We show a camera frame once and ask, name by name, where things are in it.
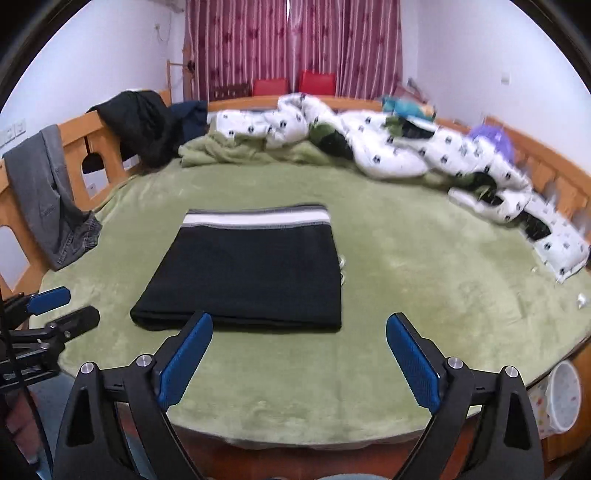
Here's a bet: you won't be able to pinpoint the purple plush cushion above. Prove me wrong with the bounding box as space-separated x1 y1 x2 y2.
468 124 515 162

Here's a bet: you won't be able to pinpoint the white dotted waste bin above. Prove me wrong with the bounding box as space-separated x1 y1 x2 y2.
545 360 583 435

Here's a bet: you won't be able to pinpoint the dark wooden chair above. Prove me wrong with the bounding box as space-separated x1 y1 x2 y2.
212 83 252 101

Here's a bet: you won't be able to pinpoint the wooden bed frame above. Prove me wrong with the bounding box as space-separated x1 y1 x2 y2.
0 90 591 480

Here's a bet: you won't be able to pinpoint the black jacket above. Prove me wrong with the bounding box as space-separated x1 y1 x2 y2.
88 90 181 169

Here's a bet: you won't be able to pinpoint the white wall socket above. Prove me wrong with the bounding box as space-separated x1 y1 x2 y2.
0 121 26 146

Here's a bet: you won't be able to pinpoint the red patterned curtain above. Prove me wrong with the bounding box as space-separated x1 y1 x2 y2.
184 0 404 100

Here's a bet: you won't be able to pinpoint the green fleece blanket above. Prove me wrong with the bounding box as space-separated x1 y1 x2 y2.
28 131 591 450

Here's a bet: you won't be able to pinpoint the red chair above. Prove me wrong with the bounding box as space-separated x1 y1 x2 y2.
252 78 289 97
298 70 336 95

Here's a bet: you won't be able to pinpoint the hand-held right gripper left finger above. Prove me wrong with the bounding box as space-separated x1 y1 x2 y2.
53 310 214 480

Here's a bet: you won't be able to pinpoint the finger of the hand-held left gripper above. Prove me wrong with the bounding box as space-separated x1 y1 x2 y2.
4 286 71 329
44 306 101 344

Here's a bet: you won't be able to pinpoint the star-print bed sheet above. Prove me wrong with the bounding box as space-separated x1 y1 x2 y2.
526 388 555 439

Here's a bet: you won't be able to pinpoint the teal pillow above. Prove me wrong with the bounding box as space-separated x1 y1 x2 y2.
382 95 437 121

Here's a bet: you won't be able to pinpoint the white flower-print quilt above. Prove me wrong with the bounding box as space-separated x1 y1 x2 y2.
208 92 591 283

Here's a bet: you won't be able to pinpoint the wooden coat rack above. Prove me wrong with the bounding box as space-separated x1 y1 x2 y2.
166 46 195 104

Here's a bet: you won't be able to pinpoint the black cable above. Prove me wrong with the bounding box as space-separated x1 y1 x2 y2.
0 295 47 462

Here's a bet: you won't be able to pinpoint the grey jeans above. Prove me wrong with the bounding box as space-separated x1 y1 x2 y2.
4 124 103 272

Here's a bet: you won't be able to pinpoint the navy garment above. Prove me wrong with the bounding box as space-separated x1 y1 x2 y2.
171 100 208 144

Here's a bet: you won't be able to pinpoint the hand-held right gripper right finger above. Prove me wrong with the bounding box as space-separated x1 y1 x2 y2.
385 312 546 480

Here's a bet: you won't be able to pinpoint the black pants with white stripes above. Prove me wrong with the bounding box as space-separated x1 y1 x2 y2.
130 203 347 333

